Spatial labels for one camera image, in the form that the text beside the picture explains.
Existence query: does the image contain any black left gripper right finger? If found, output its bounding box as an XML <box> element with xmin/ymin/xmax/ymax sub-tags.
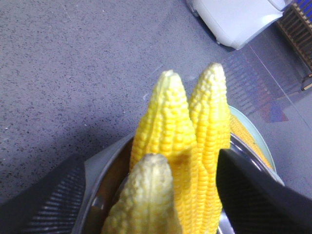
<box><xmin>216</xmin><ymin>150</ymin><xmax>312</xmax><ymax>234</ymax></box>

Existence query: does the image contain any white blender appliance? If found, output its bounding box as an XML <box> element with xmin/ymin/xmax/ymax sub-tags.
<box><xmin>186</xmin><ymin>0</ymin><xmax>291</xmax><ymax>50</ymax></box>

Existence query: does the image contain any green electric cooking pot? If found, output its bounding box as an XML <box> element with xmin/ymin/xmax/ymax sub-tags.
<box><xmin>71</xmin><ymin>133</ymin><xmax>284</xmax><ymax>234</ymax></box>

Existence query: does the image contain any yellow corn cob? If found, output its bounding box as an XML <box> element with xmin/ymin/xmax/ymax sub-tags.
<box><xmin>230</xmin><ymin>114</ymin><xmax>273</xmax><ymax>169</ymax></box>
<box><xmin>130</xmin><ymin>70</ymin><xmax>198</xmax><ymax>234</ymax></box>
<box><xmin>101</xmin><ymin>154</ymin><xmax>182</xmax><ymax>234</ymax></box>
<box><xmin>189</xmin><ymin>63</ymin><xmax>230</xmax><ymax>234</ymax></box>

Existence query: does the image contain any light green plate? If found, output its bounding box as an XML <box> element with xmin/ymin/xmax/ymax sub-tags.
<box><xmin>230</xmin><ymin>106</ymin><xmax>276</xmax><ymax>172</ymax></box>

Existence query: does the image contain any wooden rack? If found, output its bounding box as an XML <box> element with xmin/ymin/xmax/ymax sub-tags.
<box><xmin>275</xmin><ymin>2</ymin><xmax>312</xmax><ymax>92</ymax></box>

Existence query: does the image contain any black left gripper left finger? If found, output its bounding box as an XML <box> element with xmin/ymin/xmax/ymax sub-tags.
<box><xmin>0</xmin><ymin>155</ymin><xmax>86</xmax><ymax>234</ymax></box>

